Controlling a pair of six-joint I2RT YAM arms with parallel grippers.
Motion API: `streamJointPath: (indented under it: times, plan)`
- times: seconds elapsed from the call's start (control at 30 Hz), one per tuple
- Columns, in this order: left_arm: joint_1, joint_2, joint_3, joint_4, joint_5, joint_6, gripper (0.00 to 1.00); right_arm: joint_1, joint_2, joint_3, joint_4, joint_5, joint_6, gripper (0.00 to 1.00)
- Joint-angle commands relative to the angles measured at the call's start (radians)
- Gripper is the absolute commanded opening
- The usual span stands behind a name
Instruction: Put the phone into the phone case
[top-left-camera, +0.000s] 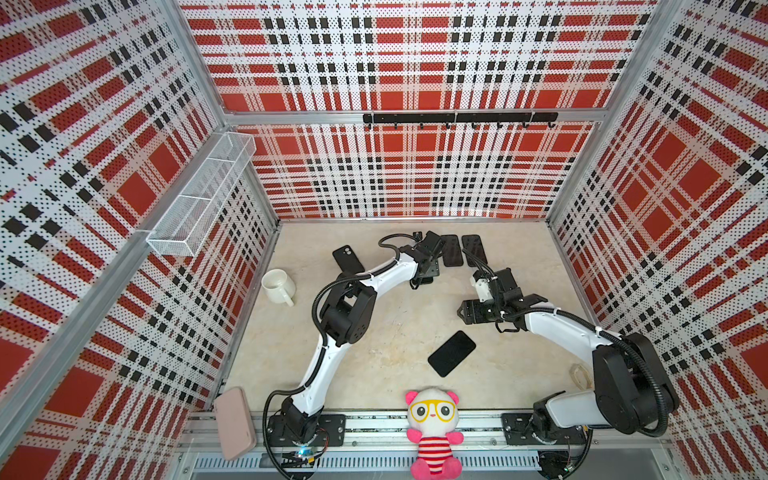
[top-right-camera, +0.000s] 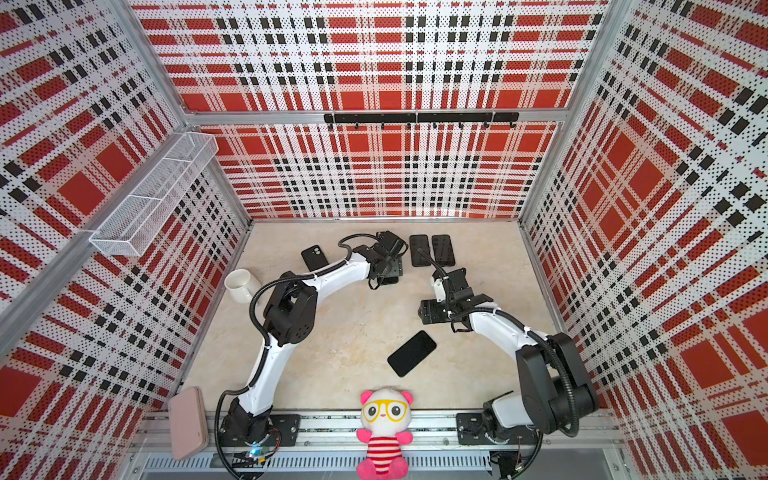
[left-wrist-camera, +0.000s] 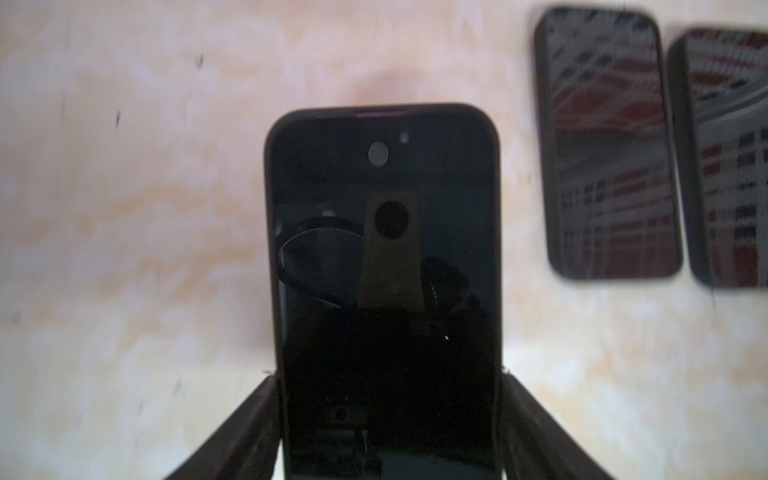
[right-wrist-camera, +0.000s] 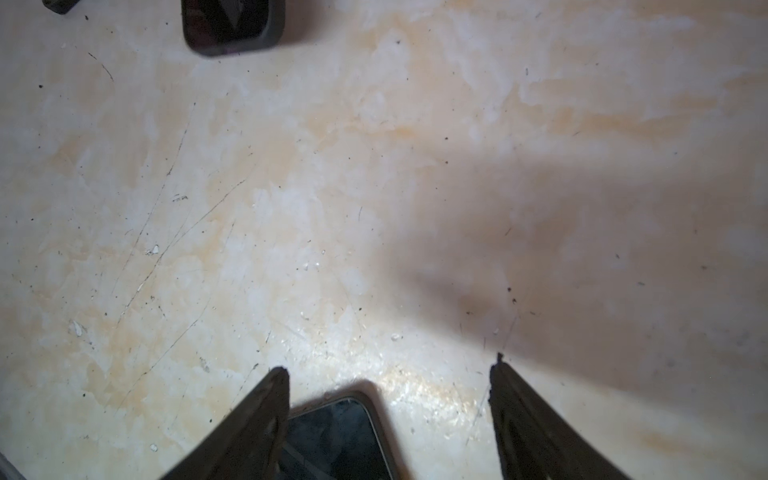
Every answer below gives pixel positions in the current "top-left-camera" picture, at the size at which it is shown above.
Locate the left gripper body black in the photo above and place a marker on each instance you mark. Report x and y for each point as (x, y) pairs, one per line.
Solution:
(433, 269)

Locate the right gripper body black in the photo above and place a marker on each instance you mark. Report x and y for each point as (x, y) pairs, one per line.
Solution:
(487, 311)

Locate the black phone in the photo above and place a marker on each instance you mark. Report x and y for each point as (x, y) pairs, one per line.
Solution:
(472, 244)
(451, 353)
(452, 255)

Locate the black phone case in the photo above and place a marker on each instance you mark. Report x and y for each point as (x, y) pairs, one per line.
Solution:
(347, 261)

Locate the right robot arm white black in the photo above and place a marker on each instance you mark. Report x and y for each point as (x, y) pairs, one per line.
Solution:
(631, 391)

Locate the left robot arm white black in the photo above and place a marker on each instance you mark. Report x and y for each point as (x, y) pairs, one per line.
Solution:
(342, 312)

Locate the pink phone case at edge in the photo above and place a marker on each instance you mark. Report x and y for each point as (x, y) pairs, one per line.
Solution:
(235, 427)

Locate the pink panda plush toy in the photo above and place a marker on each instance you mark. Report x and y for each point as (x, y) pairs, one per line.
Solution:
(433, 418)

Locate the white mug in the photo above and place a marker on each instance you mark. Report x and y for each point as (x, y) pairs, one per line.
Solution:
(279, 287)

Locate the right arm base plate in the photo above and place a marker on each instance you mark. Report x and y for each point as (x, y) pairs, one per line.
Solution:
(528, 428)

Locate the black wall hook rail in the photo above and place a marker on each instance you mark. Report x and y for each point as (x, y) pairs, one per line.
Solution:
(523, 118)

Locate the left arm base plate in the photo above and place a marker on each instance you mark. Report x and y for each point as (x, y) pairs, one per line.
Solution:
(325, 430)

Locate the white wire mesh basket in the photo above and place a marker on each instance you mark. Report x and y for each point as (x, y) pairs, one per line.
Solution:
(217, 169)

